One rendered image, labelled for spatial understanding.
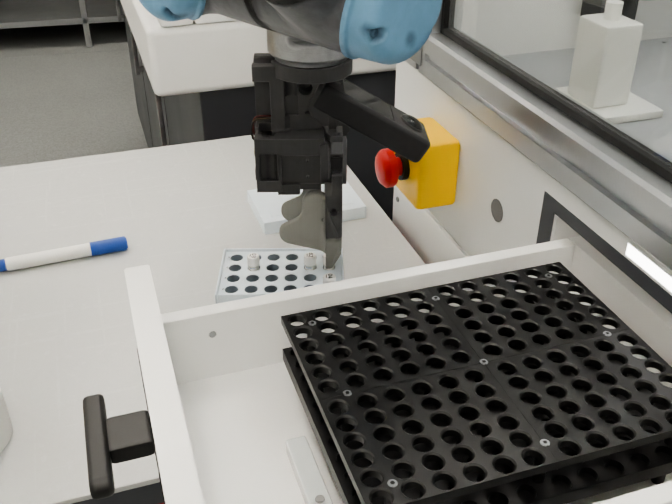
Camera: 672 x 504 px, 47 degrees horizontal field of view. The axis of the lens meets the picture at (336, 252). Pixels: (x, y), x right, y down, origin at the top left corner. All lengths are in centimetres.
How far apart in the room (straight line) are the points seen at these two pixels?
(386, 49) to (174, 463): 26
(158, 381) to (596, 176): 34
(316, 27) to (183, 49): 73
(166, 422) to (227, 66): 85
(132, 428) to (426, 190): 43
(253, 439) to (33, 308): 36
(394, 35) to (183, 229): 52
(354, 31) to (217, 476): 29
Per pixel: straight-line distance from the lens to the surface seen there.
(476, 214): 77
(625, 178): 56
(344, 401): 47
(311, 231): 73
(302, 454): 51
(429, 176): 78
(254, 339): 58
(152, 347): 48
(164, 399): 44
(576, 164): 62
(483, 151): 74
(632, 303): 61
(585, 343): 54
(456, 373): 50
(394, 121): 70
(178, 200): 99
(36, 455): 68
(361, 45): 46
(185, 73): 120
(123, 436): 45
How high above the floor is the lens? 122
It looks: 32 degrees down
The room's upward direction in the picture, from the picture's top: straight up
